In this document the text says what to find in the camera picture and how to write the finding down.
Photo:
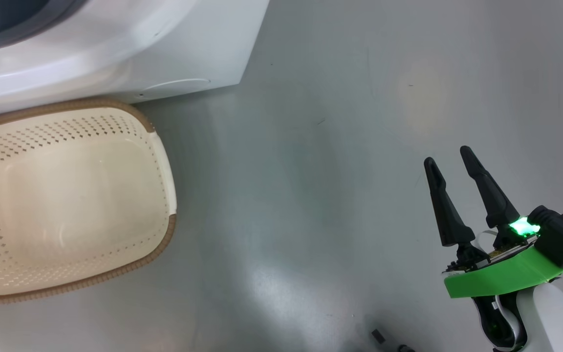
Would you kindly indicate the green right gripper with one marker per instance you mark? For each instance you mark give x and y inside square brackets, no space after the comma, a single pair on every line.
[501,278]

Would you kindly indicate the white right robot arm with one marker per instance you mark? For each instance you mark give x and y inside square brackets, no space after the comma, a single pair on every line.
[550,318]

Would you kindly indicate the small black robot base part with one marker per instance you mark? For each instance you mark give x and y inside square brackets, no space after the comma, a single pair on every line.
[378,336]

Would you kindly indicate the white front-load washing machine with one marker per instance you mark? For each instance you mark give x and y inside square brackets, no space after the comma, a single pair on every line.
[188,54]

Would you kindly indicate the grey rubber door gasket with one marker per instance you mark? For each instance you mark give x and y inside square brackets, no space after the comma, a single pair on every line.
[42,29]

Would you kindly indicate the round drain filter cover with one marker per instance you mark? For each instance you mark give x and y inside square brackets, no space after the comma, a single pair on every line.
[176,87]

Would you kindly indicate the cream perforated laundry basket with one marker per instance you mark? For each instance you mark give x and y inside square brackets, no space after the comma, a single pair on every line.
[66,205]

